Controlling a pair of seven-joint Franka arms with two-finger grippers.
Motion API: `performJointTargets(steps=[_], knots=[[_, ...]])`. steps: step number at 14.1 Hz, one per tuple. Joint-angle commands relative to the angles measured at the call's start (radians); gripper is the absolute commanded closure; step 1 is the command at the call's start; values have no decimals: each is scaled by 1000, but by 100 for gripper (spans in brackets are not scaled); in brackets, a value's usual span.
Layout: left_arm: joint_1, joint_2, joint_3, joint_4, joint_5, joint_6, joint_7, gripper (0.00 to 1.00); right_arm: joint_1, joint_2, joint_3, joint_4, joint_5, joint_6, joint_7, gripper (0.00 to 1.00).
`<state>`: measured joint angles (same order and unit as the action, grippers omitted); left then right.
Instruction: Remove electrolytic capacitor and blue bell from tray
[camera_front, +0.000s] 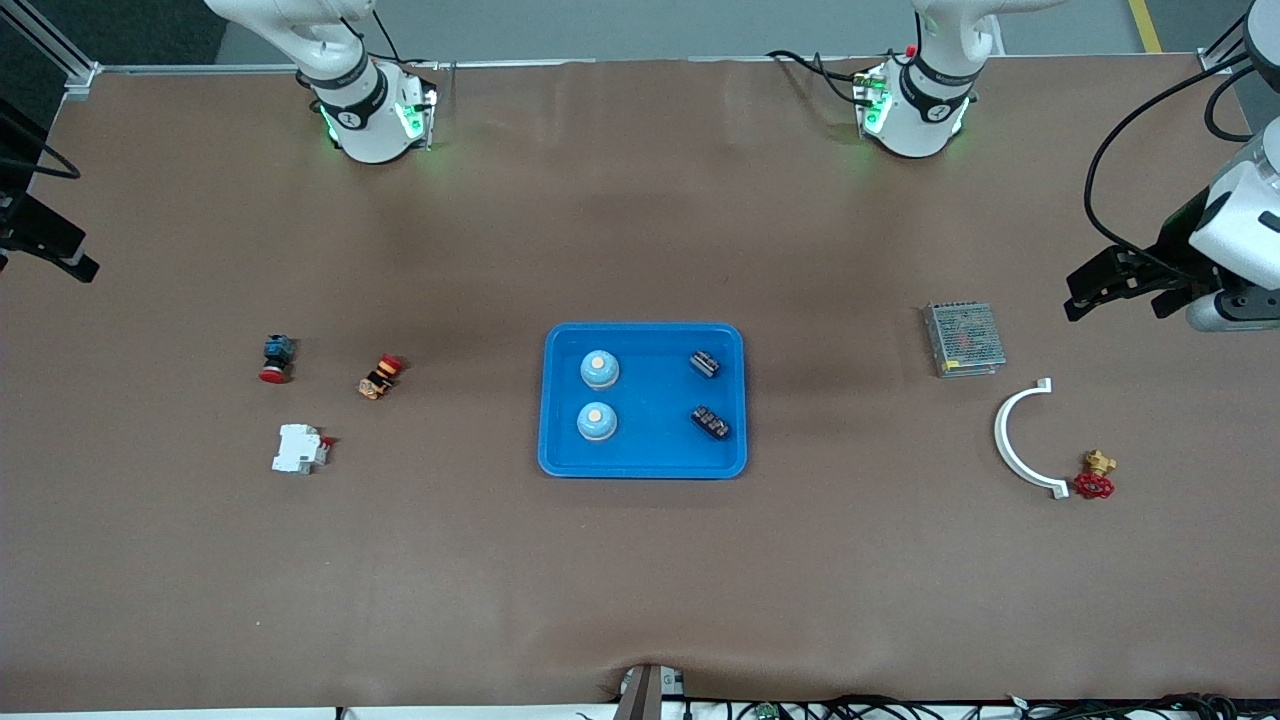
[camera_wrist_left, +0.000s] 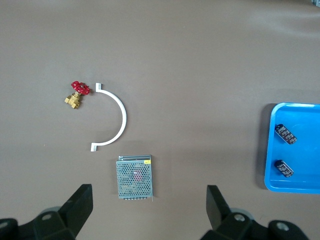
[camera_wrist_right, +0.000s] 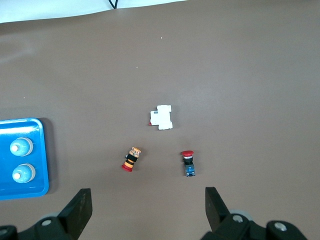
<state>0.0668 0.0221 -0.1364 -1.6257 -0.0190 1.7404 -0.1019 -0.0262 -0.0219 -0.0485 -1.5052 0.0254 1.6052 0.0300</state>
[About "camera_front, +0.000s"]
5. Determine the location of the metal mesh power supply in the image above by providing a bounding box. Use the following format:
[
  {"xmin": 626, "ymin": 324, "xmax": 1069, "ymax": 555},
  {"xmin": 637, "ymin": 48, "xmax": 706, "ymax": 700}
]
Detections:
[{"xmin": 922, "ymin": 301, "xmax": 1007, "ymax": 379}]

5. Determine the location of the brass valve red handwheel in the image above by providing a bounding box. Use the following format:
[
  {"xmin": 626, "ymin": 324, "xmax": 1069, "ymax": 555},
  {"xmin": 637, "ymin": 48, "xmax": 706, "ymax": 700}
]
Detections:
[{"xmin": 1073, "ymin": 450, "xmax": 1118, "ymax": 501}]

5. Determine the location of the blue-bodied red push button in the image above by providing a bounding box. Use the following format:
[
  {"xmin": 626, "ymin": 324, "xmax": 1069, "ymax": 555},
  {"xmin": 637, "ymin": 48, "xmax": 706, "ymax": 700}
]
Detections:
[{"xmin": 259, "ymin": 335, "xmax": 297, "ymax": 384}]

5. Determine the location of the white circuit breaker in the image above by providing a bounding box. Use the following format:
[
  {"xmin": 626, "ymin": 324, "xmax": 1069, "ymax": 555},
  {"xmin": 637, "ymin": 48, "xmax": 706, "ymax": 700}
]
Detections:
[{"xmin": 271, "ymin": 424, "xmax": 335, "ymax": 475}]

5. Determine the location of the orange-bodied red emergency button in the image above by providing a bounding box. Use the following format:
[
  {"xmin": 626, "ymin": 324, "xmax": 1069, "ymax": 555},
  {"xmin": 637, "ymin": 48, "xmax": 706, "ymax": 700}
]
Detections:
[{"xmin": 358, "ymin": 353, "xmax": 405, "ymax": 401}]

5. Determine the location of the blue plastic tray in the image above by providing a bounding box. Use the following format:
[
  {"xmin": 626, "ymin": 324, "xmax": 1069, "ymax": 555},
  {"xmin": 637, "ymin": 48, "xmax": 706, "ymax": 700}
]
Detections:
[{"xmin": 538, "ymin": 322, "xmax": 749, "ymax": 480}]

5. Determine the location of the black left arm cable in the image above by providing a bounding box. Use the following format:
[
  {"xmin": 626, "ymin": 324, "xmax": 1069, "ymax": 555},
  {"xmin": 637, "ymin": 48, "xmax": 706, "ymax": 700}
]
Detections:
[{"xmin": 1085, "ymin": 50, "xmax": 1280, "ymax": 276}]

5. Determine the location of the aluminium frame profile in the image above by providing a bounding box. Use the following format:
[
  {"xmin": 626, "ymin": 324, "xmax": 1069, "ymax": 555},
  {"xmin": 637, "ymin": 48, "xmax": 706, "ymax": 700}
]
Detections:
[
  {"xmin": 1197, "ymin": 0, "xmax": 1280, "ymax": 76},
  {"xmin": 0, "ymin": 0, "xmax": 103, "ymax": 101}
]

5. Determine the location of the white curved plastic bracket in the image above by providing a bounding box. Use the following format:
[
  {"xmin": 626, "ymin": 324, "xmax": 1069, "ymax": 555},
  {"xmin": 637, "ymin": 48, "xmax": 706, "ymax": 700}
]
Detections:
[{"xmin": 993, "ymin": 377, "xmax": 1071, "ymax": 499}]

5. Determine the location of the silver table edge rail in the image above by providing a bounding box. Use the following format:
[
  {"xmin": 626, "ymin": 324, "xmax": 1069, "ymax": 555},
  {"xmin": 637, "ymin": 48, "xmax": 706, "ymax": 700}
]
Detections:
[{"xmin": 95, "ymin": 52, "xmax": 1216, "ymax": 76}]

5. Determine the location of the black base cable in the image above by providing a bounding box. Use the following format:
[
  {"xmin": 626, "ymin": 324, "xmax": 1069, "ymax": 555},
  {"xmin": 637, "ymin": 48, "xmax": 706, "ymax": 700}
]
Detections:
[
  {"xmin": 765, "ymin": 48, "xmax": 881, "ymax": 109},
  {"xmin": 370, "ymin": 5, "xmax": 446, "ymax": 71}
]

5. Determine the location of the black cable bundle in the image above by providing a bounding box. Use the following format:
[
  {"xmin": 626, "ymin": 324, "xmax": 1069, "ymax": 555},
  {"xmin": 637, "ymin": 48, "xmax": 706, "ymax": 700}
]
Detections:
[{"xmin": 685, "ymin": 692, "xmax": 1280, "ymax": 720}]

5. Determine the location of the grey metal camera post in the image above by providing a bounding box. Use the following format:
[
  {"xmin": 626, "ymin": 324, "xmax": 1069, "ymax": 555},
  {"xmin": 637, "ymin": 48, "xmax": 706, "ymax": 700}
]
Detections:
[{"xmin": 615, "ymin": 663, "xmax": 689, "ymax": 720}]

